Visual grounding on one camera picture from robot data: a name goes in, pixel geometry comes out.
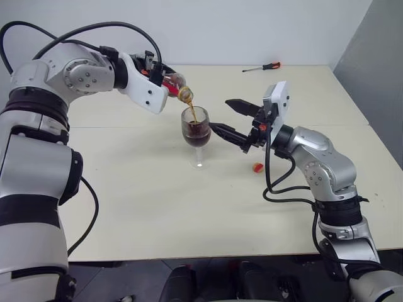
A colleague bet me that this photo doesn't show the dark rounded shape under table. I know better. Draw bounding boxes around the dark rounded shape under table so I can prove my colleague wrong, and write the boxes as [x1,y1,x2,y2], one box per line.
[237,260,303,302]
[165,265,203,302]

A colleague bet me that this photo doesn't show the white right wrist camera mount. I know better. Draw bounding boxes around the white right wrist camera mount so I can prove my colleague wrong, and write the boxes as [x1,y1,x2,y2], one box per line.
[262,81,292,148]

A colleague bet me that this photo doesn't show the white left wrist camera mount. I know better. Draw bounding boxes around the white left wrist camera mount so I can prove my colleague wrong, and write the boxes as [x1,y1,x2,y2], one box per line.
[118,52,169,115]

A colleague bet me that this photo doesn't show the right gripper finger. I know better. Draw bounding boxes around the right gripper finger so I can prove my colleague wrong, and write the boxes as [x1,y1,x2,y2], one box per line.
[224,98,261,118]
[208,122,250,148]

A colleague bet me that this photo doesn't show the clear wine glass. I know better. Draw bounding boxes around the clear wine glass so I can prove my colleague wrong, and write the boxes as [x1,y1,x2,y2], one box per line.
[181,106,211,171]

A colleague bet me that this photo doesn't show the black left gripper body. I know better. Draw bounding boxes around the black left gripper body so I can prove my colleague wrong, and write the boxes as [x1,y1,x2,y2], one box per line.
[130,50,157,77]

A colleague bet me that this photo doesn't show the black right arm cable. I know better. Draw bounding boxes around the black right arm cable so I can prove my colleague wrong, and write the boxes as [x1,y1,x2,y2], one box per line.
[262,138,351,281]

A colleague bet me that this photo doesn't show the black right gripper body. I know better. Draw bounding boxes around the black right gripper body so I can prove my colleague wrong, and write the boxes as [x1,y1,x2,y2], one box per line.
[241,106,273,155]

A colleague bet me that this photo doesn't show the soy sauce bottle yellow cap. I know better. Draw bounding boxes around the soy sauce bottle yellow cap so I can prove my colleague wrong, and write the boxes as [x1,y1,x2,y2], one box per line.
[159,70,195,105]

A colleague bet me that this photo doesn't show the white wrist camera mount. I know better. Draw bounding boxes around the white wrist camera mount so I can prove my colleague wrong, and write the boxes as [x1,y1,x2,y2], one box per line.
[262,81,292,148]
[118,52,169,115]

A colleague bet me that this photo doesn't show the black orange handled screwdriver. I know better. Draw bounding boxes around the black orange handled screwdriver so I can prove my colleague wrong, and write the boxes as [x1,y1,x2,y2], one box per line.
[242,60,281,74]

